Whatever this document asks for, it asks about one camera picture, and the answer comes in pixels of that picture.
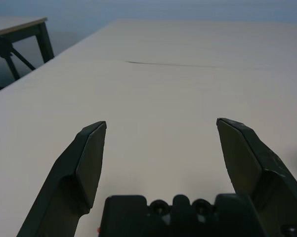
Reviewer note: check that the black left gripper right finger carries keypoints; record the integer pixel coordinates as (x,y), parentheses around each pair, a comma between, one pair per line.
(257,160)

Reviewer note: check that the black tripod stand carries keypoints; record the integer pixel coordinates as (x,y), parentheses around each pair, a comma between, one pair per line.
(3,47)

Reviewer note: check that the side table with black legs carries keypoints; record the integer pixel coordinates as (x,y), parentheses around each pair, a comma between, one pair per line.
(19,26)

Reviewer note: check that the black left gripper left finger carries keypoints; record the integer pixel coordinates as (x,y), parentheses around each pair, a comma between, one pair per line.
(71,172)

